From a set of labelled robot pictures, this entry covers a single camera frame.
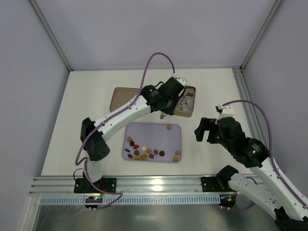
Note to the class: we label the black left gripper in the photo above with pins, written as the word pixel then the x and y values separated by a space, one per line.
pixel 170 106

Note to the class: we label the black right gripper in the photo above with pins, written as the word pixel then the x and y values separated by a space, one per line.
pixel 211 130

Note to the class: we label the metal tongs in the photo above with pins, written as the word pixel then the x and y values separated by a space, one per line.
pixel 172 92

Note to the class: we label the dark round chocolate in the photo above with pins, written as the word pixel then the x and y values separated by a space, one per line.
pixel 132 143

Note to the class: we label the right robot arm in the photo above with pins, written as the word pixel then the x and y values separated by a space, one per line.
pixel 283 206

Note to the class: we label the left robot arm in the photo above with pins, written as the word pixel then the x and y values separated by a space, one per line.
pixel 95 134

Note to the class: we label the white ridged square chocolate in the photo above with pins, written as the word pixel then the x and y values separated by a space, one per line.
pixel 143 148

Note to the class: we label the caramel ridged leaf chocolate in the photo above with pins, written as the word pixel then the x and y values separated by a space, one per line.
pixel 144 157

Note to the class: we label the gold tin box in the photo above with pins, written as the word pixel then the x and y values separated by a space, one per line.
pixel 186 106

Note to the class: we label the gold tin lid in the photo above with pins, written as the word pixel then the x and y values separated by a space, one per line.
pixel 121 96

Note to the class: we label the lilac plastic tray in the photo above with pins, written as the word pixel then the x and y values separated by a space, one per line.
pixel 154 136

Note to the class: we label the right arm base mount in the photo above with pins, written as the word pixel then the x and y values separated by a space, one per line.
pixel 213 184

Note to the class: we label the aluminium frame rail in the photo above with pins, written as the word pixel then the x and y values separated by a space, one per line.
pixel 128 185

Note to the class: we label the white slotted cable duct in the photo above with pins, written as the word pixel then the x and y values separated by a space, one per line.
pixel 183 199

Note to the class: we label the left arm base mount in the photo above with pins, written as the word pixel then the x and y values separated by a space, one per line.
pixel 82 185

